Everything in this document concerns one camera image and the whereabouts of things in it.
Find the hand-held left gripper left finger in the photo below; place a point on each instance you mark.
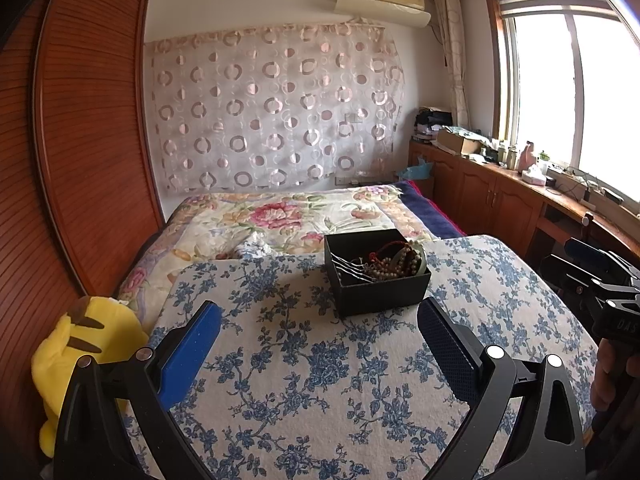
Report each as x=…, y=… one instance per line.
x=192, y=347

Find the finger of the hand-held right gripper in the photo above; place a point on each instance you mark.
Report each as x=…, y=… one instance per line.
x=587, y=252
x=570, y=275

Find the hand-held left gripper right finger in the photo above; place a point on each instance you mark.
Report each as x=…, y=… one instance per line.
x=445, y=350

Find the black jewelry box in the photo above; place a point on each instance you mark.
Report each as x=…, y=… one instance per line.
x=385, y=297

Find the pale green jade bangle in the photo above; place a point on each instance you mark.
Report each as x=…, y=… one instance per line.
x=422, y=260

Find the person's right hand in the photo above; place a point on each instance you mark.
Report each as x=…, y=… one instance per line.
x=612, y=375

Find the dark wooden chair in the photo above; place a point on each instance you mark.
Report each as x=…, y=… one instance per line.
x=587, y=230

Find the white power strip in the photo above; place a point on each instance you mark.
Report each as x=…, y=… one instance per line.
x=602, y=197

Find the tissue box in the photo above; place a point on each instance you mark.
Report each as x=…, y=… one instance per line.
x=533, y=176

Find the blue floral blanket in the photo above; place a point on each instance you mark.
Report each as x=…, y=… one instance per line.
x=300, y=360

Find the pink figurine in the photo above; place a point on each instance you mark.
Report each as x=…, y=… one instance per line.
x=526, y=157

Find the long wooden cabinet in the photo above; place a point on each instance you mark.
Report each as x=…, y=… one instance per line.
x=480, y=195

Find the yellow plush toy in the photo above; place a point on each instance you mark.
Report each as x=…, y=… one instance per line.
x=65, y=360

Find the group of small bottles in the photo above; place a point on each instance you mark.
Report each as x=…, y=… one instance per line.
x=502, y=155

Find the pink floral quilt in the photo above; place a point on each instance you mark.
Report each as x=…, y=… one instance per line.
x=225, y=220

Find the navy blue blanket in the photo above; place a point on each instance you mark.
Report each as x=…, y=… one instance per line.
x=425, y=205

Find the wood-framed window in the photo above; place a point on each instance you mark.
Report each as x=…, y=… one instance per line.
x=575, y=90

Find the open cardboard box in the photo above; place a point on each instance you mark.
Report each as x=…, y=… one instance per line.
x=457, y=141

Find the teal plastic bag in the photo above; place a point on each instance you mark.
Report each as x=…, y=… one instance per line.
x=416, y=170

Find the stack of folded clothes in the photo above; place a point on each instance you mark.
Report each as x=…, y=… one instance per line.
x=431, y=122

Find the beige window curtain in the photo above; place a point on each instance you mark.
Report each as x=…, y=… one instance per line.
x=456, y=60

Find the circle-patterned sheer curtain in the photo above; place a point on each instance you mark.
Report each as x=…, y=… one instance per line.
x=270, y=110

